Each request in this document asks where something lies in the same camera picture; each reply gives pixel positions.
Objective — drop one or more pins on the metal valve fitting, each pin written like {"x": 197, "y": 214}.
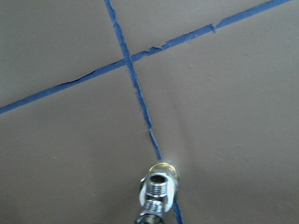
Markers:
{"x": 157, "y": 193}

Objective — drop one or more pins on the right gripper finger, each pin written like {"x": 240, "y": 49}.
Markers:
{"x": 149, "y": 219}

